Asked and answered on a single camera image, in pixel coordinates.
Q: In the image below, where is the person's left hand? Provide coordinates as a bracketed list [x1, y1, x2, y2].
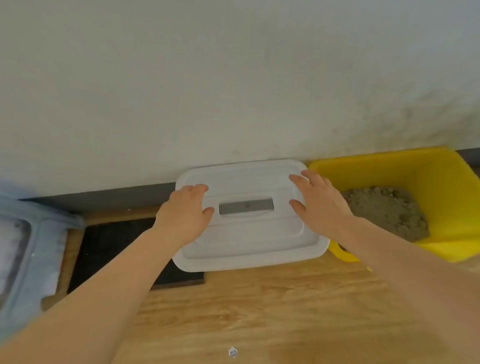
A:
[151, 183, 215, 250]

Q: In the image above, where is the person's right hand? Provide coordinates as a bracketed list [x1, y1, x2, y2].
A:
[288, 169, 357, 241]

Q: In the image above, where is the beige cat litter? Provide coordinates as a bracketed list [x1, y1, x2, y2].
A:
[341, 185, 430, 243]

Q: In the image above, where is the translucent white bin lid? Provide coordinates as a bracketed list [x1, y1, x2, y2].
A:
[171, 158, 331, 273]

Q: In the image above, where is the yellow litter box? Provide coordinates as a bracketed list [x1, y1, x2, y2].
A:
[307, 146, 480, 263]

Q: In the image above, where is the person's left forearm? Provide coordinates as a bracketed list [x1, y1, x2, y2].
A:
[0, 224, 181, 364]

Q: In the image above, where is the person's right forearm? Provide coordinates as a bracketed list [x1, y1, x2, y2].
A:
[335, 215, 480, 364]

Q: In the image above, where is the black floor mat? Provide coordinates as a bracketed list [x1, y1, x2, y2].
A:
[67, 217, 206, 295]

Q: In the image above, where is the dark grey skirting board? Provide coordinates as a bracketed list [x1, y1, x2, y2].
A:
[20, 148, 480, 215]

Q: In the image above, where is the grey blue plastic stool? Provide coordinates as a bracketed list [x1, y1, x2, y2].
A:
[0, 179, 85, 344]

